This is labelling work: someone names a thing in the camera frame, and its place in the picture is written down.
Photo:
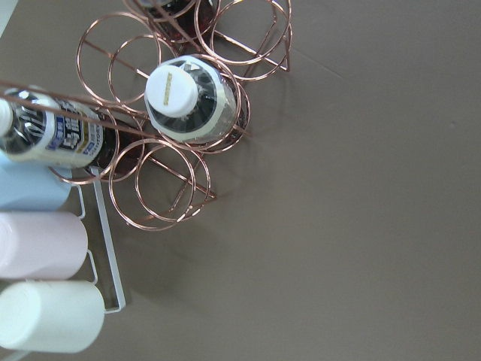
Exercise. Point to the tea bottle near handle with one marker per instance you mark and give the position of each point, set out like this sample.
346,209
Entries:
51,138

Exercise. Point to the white wire cup rack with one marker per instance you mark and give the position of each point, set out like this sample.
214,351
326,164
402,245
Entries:
100,265

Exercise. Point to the tea bottle grasped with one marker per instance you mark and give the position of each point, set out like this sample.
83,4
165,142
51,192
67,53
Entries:
189,101

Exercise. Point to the light blue cup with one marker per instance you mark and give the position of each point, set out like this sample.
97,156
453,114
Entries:
30,187

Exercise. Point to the cream white cup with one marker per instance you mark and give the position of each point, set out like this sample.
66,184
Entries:
51,316

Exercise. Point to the copper wire bottle basket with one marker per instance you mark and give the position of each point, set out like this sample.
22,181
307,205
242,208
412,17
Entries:
95,54

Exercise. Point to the pink cup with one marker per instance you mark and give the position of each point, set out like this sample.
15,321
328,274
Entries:
41,245

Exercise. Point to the tea bottle at basket end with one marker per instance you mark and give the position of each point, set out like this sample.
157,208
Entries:
183,13

